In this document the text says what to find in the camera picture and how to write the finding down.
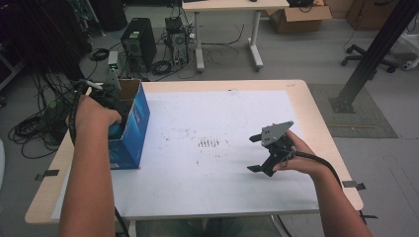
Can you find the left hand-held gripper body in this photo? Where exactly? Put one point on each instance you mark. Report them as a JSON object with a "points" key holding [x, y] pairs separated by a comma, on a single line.
{"points": [[113, 100]]}

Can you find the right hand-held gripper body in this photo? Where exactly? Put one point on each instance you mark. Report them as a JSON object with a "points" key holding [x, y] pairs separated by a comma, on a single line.
{"points": [[276, 138]]}

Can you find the black tape strip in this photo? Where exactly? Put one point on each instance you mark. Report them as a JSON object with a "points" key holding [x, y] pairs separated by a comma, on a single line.
{"points": [[354, 185], [47, 173]]}

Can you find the person's right hand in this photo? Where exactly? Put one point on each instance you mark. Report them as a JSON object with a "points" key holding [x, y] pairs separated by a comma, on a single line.
{"points": [[303, 158]]}

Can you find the black metal post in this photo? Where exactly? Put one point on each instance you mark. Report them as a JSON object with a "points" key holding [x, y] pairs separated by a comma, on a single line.
{"points": [[378, 46]]}

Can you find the silver power supply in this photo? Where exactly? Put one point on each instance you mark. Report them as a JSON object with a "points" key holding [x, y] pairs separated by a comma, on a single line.
{"points": [[113, 59]]}

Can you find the white desk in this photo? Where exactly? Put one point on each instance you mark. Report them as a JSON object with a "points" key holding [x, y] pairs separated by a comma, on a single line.
{"points": [[230, 5]]}

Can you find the open computer case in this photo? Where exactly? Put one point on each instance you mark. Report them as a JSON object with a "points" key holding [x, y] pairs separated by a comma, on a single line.
{"points": [[178, 42]]}

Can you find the open brown cardboard box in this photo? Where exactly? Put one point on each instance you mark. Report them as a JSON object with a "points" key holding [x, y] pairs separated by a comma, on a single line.
{"points": [[296, 23]]}

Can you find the white table sheet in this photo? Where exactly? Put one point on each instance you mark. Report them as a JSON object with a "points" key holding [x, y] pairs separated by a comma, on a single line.
{"points": [[214, 184]]}

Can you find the black office chair base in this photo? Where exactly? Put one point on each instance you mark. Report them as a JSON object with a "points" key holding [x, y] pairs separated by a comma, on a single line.
{"points": [[359, 52]]}

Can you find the white device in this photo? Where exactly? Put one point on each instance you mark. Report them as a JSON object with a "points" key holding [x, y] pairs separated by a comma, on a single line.
{"points": [[410, 64]]}

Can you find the black computer tower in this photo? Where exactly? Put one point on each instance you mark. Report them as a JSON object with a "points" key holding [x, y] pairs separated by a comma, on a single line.
{"points": [[140, 39]]}

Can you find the person's left hand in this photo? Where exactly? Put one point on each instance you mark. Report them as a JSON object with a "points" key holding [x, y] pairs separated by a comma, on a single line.
{"points": [[92, 118]]}

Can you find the closed brown cardboard box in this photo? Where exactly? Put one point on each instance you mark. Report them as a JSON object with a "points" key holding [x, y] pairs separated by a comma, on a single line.
{"points": [[365, 16]]}

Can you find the blue cardboard box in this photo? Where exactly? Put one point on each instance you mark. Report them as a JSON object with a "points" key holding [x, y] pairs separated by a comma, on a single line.
{"points": [[133, 138]]}

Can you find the grey floor mat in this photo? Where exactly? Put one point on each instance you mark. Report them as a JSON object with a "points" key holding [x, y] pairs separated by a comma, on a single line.
{"points": [[362, 121]]}

